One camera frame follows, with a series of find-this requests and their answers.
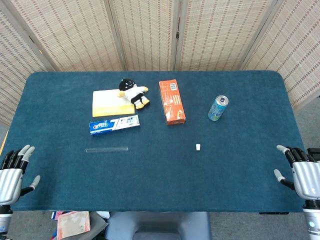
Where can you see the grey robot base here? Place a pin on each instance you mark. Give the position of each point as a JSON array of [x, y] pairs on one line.
[[160, 225]]

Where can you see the small white object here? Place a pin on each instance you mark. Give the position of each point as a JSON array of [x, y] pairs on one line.
[[103, 214]]

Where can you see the orange cardboard box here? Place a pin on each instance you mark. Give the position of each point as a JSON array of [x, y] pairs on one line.
[[172, 102]]

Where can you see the blue white toothpaste box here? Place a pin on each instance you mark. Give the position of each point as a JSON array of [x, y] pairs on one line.
[[112, 125]]

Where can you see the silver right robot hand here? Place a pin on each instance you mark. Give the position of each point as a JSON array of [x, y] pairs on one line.
[[306, 177]]

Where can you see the pink brown booklet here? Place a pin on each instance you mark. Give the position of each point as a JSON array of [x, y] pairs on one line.
[[72, 225]]

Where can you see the bamboo folding screen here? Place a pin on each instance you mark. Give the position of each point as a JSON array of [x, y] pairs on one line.
[[150, 32]]

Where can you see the white rubber stopper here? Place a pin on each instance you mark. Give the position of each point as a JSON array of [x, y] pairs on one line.
[[198, 147]]

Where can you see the white yellow flat box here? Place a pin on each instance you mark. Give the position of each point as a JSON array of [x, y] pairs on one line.
[[107, 102]]

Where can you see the light blue drink can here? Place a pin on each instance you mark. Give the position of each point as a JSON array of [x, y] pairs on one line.
[[217, 110]]

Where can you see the black box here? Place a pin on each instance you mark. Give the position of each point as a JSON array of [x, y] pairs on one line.
[[315, 151]]

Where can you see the yellow strip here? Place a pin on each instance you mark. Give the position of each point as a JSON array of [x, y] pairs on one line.
[[3, 145]]

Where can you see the clear plastic tube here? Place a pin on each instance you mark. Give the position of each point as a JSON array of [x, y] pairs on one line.
[[107, 149]]

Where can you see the dark grey fabric bag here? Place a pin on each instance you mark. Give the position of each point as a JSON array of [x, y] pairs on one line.
[[97, 227]]

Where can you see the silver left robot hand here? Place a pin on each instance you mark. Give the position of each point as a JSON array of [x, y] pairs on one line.
[[10, 180]]

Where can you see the dark blue table cloth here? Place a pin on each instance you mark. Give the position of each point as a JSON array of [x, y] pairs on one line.
[[160, 175]]

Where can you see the black white plush doll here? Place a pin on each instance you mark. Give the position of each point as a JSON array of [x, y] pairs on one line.
[[132, 93]]

